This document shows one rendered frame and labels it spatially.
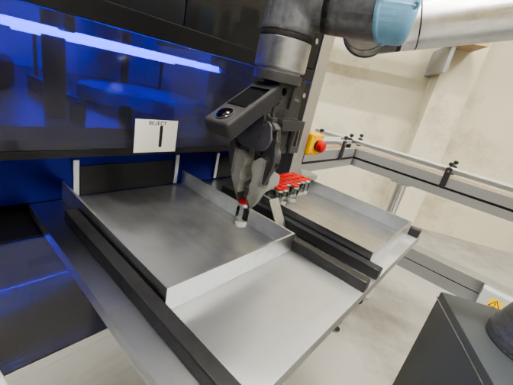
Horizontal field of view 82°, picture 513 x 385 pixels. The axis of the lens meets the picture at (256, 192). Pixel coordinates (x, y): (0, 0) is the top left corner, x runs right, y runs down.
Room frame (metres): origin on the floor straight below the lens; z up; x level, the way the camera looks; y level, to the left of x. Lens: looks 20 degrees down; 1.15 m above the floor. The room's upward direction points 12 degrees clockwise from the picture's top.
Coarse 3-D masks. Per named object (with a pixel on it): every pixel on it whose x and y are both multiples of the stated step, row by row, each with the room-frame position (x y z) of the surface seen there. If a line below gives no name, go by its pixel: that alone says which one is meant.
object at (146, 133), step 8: (136, 120) 0.50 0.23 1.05; (144, 120) 0.51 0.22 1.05; (152, 120) 0.52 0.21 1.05; (160, 120) 0.53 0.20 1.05; (136, 128) 0.50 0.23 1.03; (144, 128) 0.51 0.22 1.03; (152, 128) 0.52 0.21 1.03; (168, 128) 0.55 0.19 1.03; (176, 128) 0.56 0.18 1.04; (136, 136) 0.50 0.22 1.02; (144, 136) 0.51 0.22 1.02; (152, 136) 0.52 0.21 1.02; (168, 136) 0.55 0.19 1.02; (136, 144) 0.50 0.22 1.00; (144, 144) 0.51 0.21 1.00; (152, 144) 0.52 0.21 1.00; (168, 144) 0.55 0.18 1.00; (136, 152) 0.50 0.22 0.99; (144, 152) 0.51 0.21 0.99
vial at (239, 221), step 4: (240, 204) 0.45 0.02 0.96; (240, 208) 0.45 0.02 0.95; (244, 208) 0.45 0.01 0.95; (248, 208) 0.46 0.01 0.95; (236, 212) 0.45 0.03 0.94; (240, 212) 0.45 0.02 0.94; (244, 212) 0.45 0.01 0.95; (248, 212) 0.45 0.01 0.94; (236, 216) 0.45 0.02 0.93; (240, 216) 0.45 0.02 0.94; (244, 216) 0.45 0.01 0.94; (236, 220) 0.45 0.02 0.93; (240, 220) 0.45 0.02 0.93; (244, 220) 0.45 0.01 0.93; (236, 224) 0.45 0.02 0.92; (240, 224) 0.45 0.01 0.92; (244, 224) 0.45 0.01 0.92
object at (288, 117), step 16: (272, 80) 0.46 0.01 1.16; (288, 80) 0.44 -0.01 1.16; (288, 96) 0.48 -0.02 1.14; (272, 112) 0.45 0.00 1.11; (288, 112) 0.48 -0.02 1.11; (256, 128) 0.44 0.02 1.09; (272, 128) 0.43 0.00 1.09; (288, 128) 0.45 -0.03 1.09; (256, 144) 0.44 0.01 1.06; (288, 144) 0.48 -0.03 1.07
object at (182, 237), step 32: (64, 192) 0.47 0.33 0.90; (128, 192) 0.56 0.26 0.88; (160, 192) 0.59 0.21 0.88; (192, 192) 0.63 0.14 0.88; (96, 224) 0.38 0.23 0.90; (128, 224) 0.44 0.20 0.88; (160, 224) 0.46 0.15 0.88; (192, 224) 0.49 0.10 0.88; (224, 224) 0.51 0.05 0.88; (256, 224) 0.52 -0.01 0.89; (128, 256) 0.32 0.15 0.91; (160, 256) 0.37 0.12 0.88; (192, 256) 0.39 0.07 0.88; (224, 256) 0.41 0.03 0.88; (256, 256) 0.39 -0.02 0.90; (160, 288) 0.28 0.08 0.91; (192, 288) 0.30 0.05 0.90
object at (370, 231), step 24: (312, 192) 0.83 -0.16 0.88; (336, 192) 0.80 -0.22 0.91; (288, 216) 0.58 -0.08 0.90; (312, 216) 0.65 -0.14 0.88; (336, 216) 0.68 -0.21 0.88; (360, 216) 0.72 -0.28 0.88; (384, 216) 0.71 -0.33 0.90; (336, 240) 0.51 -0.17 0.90; (360, 240) 0.58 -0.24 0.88; (384, 240) 0.60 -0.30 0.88
